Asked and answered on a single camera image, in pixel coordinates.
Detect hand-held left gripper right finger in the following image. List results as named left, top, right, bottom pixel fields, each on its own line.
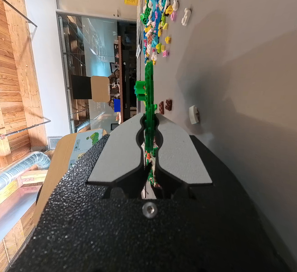
left=152, top=113, right=213, bottom=193

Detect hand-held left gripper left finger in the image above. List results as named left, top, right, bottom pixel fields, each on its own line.
left=87, top=113, right=145, bottom=193

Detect tan curved lego piece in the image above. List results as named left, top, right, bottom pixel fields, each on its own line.
left=189, top=106, right=200, bottom=125

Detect instruction book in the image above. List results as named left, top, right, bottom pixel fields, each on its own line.
left=34, top=129, right=108, bottom=228

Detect green lego plate assembly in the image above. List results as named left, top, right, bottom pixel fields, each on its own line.
left=134, top=61, right=159, bottom=179

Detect small colourful lego pieces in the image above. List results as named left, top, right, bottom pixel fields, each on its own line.
left=139, top=0, right=207, bottom=66

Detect white lego piece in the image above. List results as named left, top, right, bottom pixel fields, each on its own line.
left=181, top=8, right=192, bottom=26

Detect white vent grille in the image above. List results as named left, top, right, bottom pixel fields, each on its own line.
left=47, top=136, right=62, bottom=149

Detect cardboard sheet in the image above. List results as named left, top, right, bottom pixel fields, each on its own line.
left=91, top=76, right=111, bottom=103

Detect black screen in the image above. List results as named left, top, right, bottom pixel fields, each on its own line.
left=71, top=75, right=92, bottom=100

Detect long brown desk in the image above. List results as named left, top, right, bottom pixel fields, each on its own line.
left=118, top=35, right=126, bottom=119

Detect large silver ventilation duct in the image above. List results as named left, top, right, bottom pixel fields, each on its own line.
left=0, top=151, right=50, bottom=191

